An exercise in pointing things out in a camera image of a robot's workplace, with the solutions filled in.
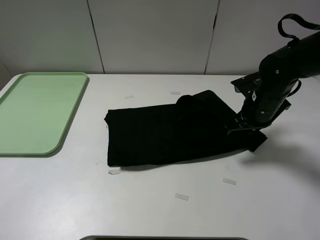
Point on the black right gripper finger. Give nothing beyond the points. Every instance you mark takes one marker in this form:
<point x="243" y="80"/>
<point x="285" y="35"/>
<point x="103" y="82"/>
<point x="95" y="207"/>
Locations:
<point x="240" y="131"/>

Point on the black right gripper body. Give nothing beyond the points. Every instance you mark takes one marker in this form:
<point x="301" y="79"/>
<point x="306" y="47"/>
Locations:
<point x="244" y="125"/>

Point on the black short sleeve t-shirt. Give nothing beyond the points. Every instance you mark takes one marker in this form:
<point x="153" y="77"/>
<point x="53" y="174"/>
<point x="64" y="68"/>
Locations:
<point x="194" y="127"/>

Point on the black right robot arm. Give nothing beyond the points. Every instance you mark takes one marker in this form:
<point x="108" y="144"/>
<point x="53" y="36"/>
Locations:
<point x="279" y="77"/>

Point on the green plastic tray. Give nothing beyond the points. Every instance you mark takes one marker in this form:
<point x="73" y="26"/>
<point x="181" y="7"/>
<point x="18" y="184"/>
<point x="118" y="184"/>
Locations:
<point x="36" y="110"/>

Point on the clear tape marker near right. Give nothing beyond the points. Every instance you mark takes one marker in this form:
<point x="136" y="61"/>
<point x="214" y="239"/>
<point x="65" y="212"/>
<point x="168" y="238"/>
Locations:
<point x="229" y="181"/>

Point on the clear tape marker near middle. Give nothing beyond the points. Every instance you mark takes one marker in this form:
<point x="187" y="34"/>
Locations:
<point x="182" y="197"/>

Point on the clear tape marker near left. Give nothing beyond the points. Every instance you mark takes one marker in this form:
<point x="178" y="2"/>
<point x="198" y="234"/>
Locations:
<point x="114" y="172"/>

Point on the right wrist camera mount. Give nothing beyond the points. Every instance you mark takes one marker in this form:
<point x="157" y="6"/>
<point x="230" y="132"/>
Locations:
<point x="248" y="83"/>

